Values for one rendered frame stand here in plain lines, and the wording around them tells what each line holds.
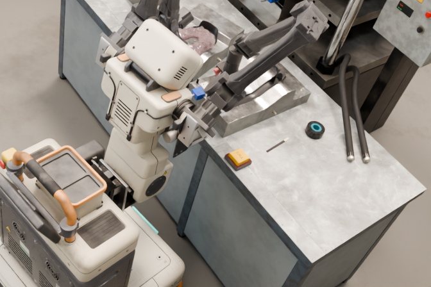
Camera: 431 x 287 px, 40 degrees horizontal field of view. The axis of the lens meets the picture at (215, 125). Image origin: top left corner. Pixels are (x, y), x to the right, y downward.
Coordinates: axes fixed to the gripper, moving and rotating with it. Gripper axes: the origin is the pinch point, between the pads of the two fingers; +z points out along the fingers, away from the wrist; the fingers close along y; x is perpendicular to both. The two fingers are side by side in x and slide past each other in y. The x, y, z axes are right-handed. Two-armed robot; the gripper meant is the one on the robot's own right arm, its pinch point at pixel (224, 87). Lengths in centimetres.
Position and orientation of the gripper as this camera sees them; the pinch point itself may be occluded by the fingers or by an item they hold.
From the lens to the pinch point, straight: 234.5
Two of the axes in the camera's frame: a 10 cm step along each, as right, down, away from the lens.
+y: -5.9, -6.7, 4.4
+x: -7.8, 3.3, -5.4
